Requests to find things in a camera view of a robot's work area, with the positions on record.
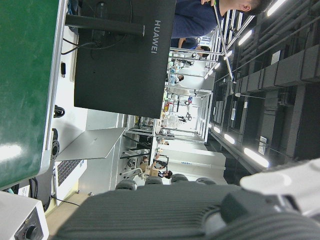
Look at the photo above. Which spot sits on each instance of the silver metal rod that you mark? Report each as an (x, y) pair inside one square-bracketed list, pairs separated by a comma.
[(221, 32)]

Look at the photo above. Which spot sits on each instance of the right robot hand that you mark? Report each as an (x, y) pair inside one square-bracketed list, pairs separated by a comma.
[(155, 212)]

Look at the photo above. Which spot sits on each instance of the black Huawei monitor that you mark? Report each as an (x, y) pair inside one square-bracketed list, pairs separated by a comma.
[(120, 70)]

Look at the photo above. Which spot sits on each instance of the small black usb device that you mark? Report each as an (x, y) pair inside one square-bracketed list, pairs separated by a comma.
[(63, 69)]

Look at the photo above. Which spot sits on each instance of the ceiling strip light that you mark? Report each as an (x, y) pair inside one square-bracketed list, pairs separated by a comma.
[(245, 37), (256, 157), (275, 7)]

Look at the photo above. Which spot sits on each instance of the white control box with knob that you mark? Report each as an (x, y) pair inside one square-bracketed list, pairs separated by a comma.
[(15, 215)]

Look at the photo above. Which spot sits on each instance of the green conveyor belt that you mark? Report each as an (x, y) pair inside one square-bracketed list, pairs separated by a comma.
[(22, 87)]

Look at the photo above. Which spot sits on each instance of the person in dark shirt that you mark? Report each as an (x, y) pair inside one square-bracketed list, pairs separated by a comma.
[(195, 20)]

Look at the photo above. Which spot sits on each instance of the silver laptop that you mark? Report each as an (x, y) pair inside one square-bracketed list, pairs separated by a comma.
[(92, 145)]

